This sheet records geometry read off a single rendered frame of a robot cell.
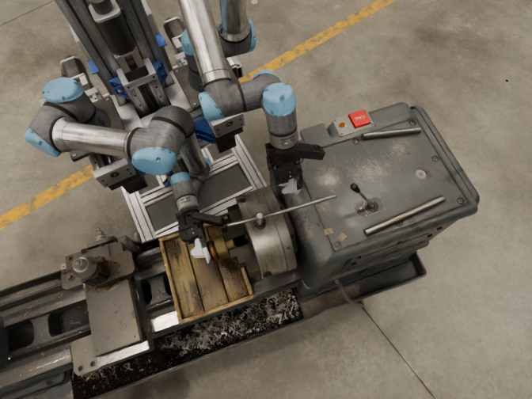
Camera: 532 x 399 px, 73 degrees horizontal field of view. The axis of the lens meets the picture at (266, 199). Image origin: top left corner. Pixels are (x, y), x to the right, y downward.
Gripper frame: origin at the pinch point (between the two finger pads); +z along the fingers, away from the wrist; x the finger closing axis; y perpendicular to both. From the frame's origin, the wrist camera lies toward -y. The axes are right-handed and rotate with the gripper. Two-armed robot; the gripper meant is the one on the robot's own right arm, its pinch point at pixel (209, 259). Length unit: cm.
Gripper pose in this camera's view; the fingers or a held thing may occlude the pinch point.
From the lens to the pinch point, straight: 129.0
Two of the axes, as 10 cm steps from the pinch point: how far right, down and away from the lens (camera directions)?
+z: 3.3, 8.7, -3.8
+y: -9.4, 3.1, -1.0
